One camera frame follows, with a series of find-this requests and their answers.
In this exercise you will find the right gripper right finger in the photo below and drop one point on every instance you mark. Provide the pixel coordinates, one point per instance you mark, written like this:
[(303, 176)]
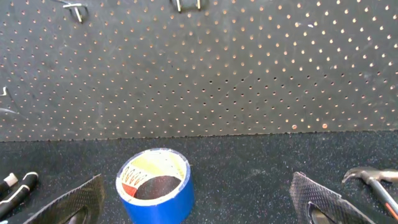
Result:
[(320, 199)]

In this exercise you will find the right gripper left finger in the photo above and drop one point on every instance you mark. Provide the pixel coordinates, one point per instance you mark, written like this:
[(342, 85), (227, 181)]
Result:
[(84, 199)]

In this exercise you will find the hammer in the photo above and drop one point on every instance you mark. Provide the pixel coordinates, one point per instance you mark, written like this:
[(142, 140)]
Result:
[(374, 182)]

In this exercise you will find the black and white pliers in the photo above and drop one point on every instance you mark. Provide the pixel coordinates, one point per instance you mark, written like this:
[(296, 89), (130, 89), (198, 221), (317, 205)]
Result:
[(18, 193)]

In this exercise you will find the roll of blue tape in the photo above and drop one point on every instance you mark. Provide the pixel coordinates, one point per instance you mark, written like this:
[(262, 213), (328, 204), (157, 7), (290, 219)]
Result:
[(168, 208)]

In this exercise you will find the black pegboard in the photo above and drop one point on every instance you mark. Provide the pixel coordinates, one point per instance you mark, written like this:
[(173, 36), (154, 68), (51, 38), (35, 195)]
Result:
[(236, 62)]

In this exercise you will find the metal hook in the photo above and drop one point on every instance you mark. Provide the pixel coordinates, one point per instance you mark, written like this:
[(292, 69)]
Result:
[(178, 5), (76, 12), (4, 91)]

